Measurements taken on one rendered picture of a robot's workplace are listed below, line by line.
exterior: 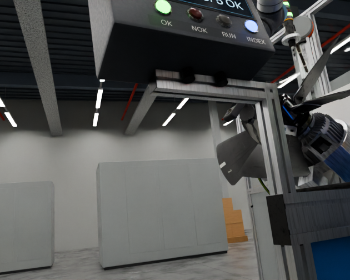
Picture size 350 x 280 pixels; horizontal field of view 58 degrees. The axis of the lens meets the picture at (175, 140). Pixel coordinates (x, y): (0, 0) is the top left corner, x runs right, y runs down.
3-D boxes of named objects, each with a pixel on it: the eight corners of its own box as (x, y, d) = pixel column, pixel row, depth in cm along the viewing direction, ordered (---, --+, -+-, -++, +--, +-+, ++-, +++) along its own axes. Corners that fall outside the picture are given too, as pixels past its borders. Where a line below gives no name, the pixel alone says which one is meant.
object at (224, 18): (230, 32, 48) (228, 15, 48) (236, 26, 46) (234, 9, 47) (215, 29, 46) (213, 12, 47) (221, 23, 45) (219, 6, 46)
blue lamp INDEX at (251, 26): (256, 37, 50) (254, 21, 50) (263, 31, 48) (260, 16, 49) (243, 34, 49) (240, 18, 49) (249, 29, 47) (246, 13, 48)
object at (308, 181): (313, 199, 112) (314, 185, 116) (328, 194, 107) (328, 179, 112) (297, 186, 110) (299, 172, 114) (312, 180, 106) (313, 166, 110)
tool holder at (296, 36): (284, 49, 127) (280, 28, 130) (303, 44, 124) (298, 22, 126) (280, 40, 120) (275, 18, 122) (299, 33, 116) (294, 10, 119)
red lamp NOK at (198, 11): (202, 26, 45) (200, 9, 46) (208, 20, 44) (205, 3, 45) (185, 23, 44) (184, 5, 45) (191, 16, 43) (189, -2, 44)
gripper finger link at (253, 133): (274, 142, 103) (263, 116, 104) (261, 147, 101) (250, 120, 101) (268, 144, 106) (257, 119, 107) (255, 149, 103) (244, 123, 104)
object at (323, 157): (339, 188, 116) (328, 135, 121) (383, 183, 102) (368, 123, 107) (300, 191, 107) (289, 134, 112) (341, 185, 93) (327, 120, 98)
